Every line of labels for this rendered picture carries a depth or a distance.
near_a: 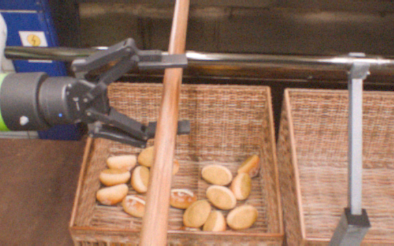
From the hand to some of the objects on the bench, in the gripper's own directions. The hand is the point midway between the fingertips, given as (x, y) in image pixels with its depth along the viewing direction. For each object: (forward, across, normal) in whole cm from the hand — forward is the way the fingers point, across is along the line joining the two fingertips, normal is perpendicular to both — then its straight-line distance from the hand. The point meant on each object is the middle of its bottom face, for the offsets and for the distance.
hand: (178, 96), depth 59 cm
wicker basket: (-3, +61, -33) cm, 69 cm away
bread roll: (+5, +61, -19) cm, 64 cm away
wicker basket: (+56, +63, -29) cm, 89 cm away
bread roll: (-25, +59, -32) cm, 72 cm away
